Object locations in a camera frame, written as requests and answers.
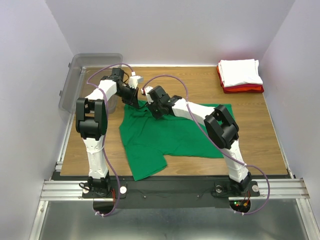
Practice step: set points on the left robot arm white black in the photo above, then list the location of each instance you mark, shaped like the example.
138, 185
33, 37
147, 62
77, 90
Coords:
91, 123

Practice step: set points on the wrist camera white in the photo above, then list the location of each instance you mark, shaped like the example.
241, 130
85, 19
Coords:
146, 92
134, 81

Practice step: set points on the clear plastic storage bin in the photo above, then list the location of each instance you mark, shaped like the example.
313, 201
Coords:
76, 74

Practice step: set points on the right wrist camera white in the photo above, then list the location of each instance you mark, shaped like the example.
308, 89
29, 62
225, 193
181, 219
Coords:
146, 92

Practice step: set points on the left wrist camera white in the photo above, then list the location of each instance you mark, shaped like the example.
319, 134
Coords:
134, 81

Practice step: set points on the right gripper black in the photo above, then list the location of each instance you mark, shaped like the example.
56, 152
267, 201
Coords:
155, 114

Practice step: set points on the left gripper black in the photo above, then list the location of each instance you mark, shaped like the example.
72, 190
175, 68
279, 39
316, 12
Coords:
133, 100

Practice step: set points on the green t-shirt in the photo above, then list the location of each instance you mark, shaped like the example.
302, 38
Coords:
147, 140

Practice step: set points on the aluminium rail frame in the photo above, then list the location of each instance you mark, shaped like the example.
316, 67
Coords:
65, 215

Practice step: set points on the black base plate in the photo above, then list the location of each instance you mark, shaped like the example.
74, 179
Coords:
168, 192

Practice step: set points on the red folded t-shirt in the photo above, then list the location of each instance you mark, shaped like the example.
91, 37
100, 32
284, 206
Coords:
243, 90

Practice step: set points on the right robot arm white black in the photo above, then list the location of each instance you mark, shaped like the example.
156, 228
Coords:
218, 124

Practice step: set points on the white folded t-shirt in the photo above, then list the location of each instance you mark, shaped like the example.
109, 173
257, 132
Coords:
239, 72

